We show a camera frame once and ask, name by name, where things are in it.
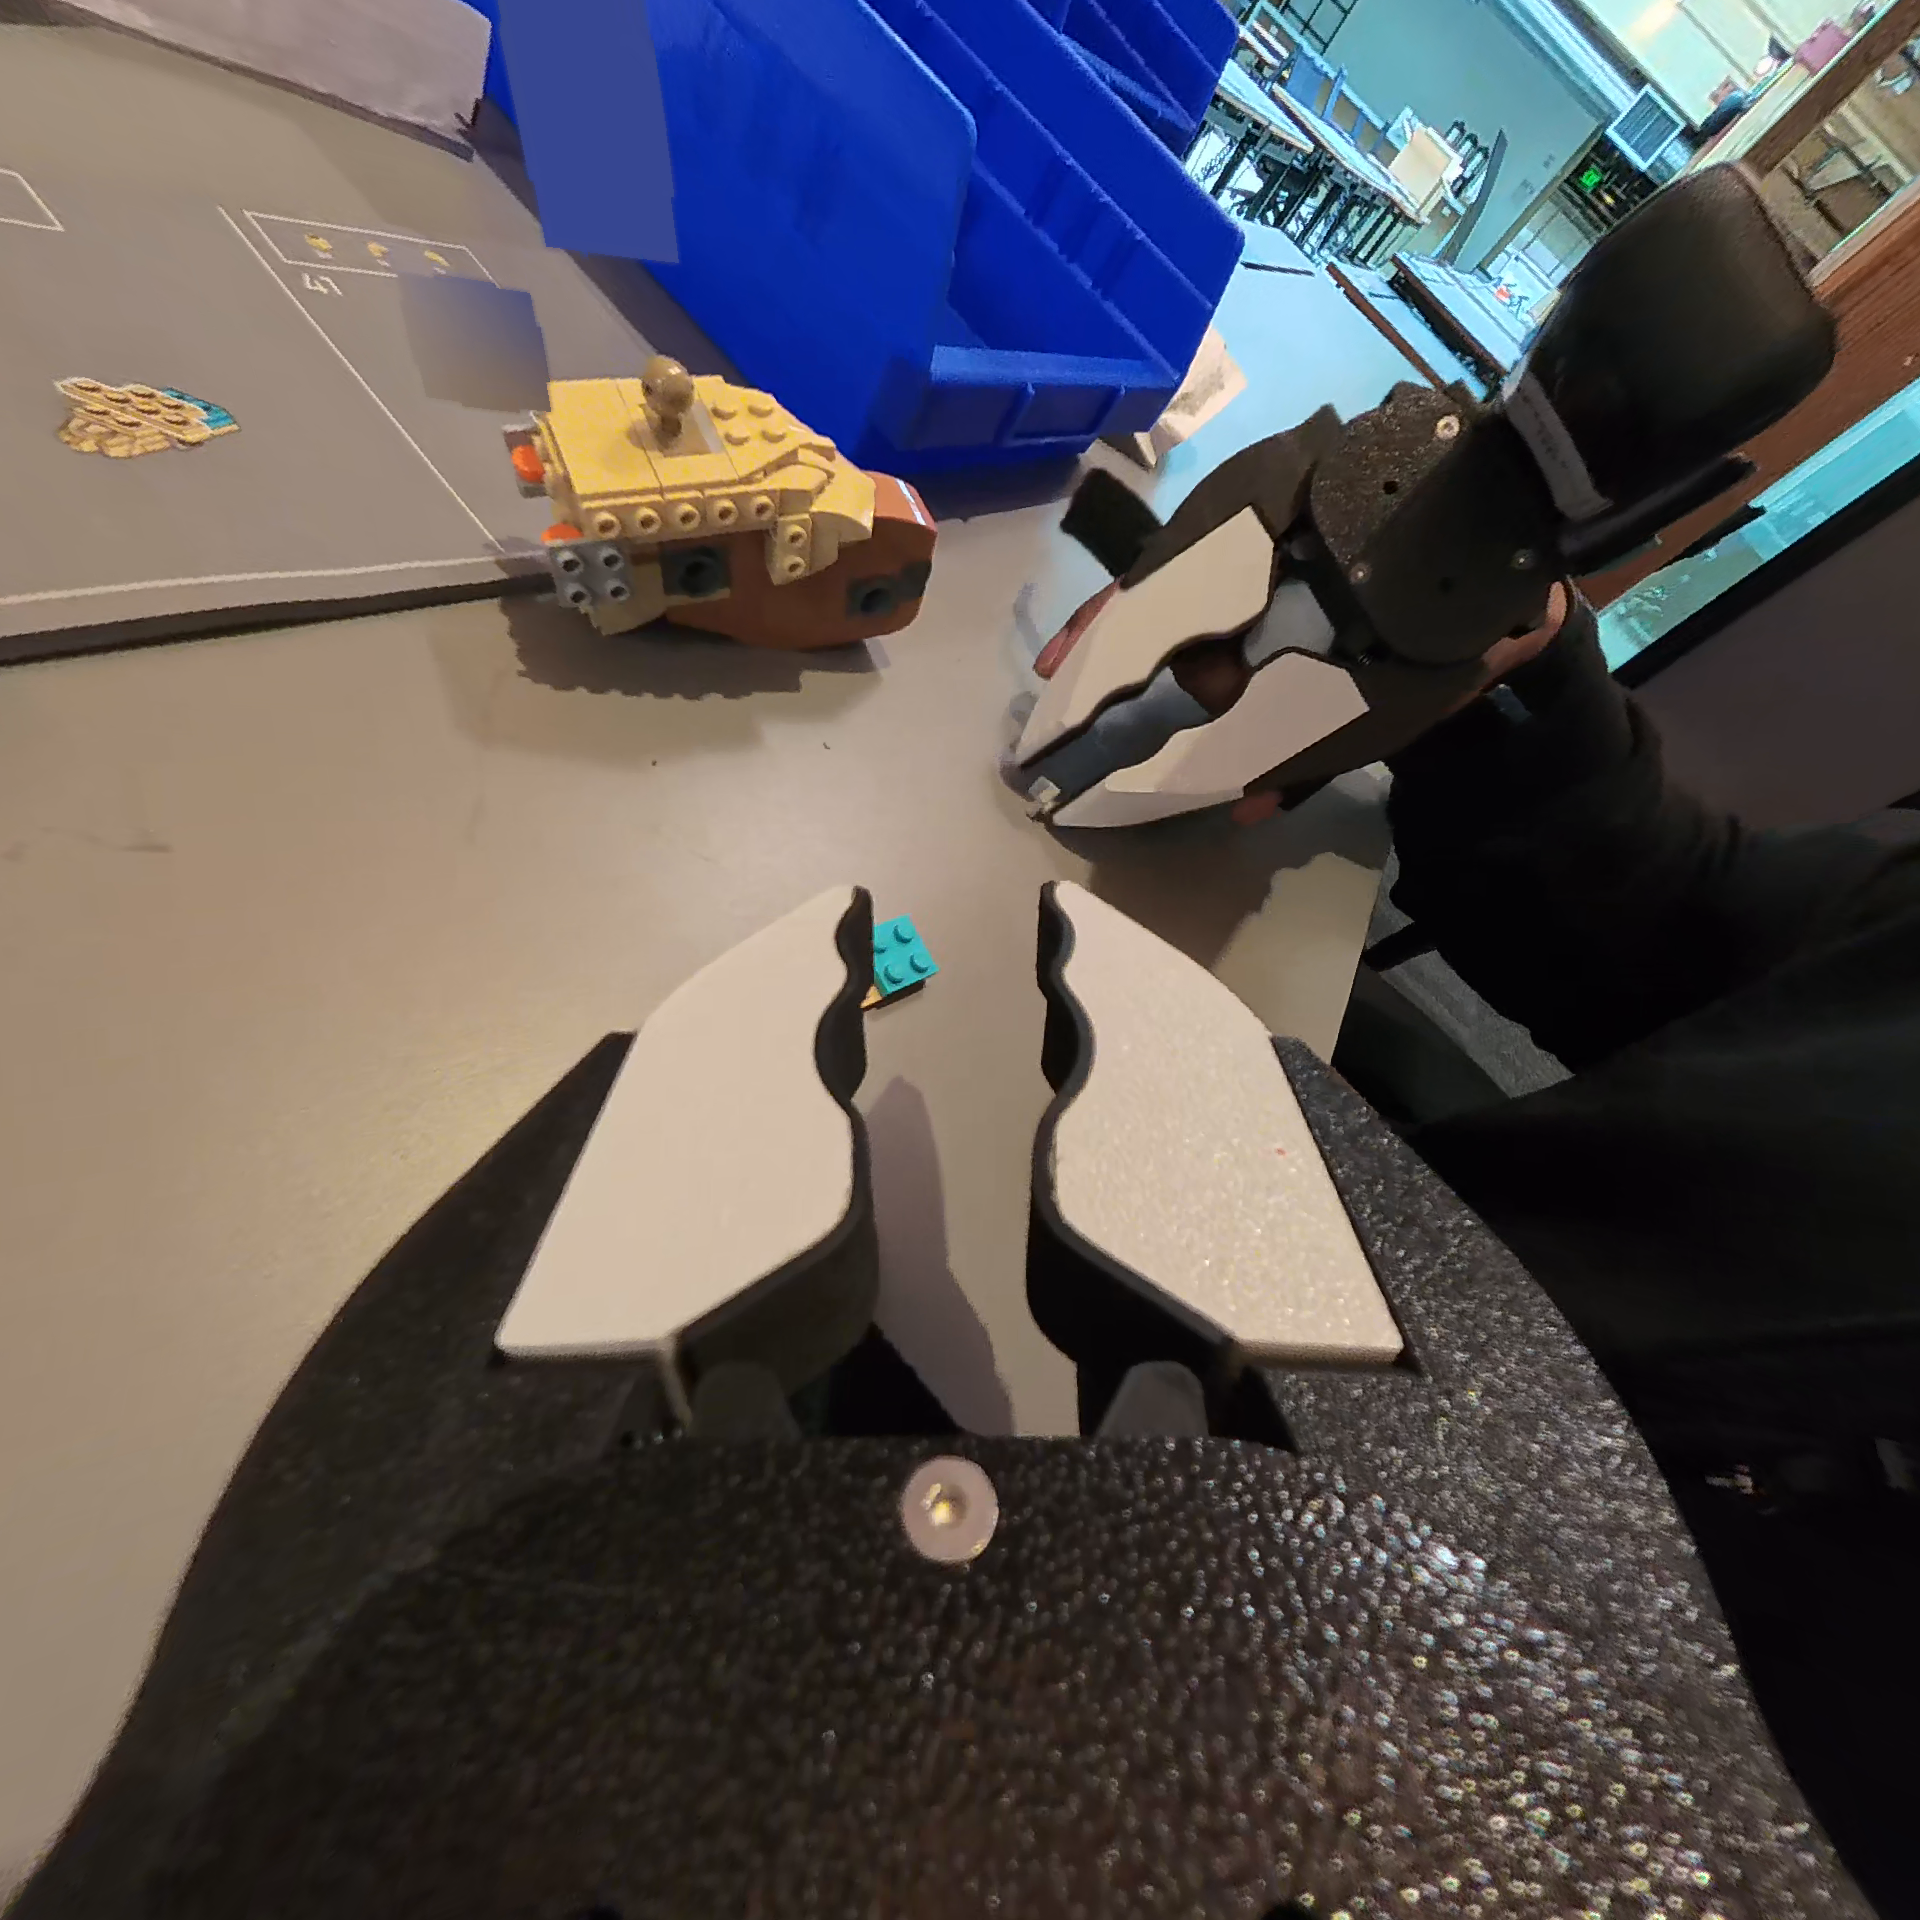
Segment grey desk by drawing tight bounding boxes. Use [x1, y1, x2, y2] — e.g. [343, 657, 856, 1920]
[0, 217, 1517, 1878]

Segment background work tables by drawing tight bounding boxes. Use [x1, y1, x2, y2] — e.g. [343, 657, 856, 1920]
[1183, 0, 1517, 331]

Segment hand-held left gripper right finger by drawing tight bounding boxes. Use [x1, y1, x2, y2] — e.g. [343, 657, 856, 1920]
[1030, 881, 1408, 1370]

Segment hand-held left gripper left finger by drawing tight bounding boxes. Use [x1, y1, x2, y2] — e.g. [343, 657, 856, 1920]
[492, 884, 884, 1364]

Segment large blue plastic bin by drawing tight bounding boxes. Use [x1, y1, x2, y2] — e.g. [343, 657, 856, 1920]
[477, 0, 1187, 480]

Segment tan brown brick ship model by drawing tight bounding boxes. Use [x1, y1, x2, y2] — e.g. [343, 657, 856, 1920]
[502, 356, 942, 652]

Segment person's right hand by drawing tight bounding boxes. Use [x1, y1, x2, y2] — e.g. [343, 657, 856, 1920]
[1030, 586, 1292, 827]

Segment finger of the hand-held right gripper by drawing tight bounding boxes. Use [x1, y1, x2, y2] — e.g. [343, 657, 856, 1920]
[1030, 644, 1374, 833]
[1015, 504, 1284, 776]

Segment person's right forearm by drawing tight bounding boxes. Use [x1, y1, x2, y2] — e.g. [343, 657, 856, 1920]
[1276, 593, 1920, 1074]

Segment white printed paper bag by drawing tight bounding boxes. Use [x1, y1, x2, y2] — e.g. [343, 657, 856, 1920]
[1147, 334, 1251, 472]

